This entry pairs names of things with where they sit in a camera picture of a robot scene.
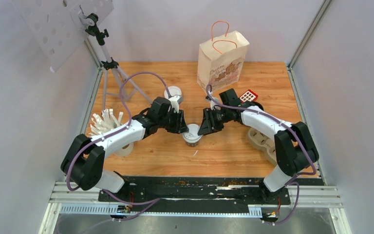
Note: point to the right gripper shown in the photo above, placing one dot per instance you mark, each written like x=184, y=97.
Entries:
x=209, y=125

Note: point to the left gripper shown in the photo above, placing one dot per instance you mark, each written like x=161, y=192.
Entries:
x=180, y=126

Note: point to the white coffee lid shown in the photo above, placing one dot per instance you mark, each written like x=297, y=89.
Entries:
x=192, y=133

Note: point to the dark coffee cup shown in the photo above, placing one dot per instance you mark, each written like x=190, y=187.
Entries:
x=192, y=142

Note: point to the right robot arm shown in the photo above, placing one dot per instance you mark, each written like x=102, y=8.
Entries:
x=293, y=144

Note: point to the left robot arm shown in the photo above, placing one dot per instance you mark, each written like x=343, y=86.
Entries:
x=83, y=163

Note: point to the white lid stack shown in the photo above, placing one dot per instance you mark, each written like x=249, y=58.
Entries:
x=176, y=91

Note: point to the red box with white grid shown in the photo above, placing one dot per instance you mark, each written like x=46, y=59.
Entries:
x=248, y=95

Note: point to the black cup stack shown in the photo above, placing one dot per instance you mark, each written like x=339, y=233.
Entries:
x=254, y=103

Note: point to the cardboard cup carrier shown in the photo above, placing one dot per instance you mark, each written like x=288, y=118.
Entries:
x=261, y=142

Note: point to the grey tripod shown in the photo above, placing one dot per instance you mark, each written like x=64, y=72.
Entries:
x=109, y=64

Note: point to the white perforated panel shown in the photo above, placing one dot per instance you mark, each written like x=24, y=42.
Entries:
x=59, y=25

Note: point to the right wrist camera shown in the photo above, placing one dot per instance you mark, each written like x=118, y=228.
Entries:
x=214, y=103

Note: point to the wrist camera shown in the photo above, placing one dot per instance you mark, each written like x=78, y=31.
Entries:
x=214, y=103
x=175, y=101

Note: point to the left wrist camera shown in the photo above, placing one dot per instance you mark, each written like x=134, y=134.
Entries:
x=175, y=101

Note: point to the paper bag with orange handles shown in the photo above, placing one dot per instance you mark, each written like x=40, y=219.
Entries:
x=221, y=58

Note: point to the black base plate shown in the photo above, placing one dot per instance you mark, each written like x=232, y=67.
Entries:
x=229, y=195

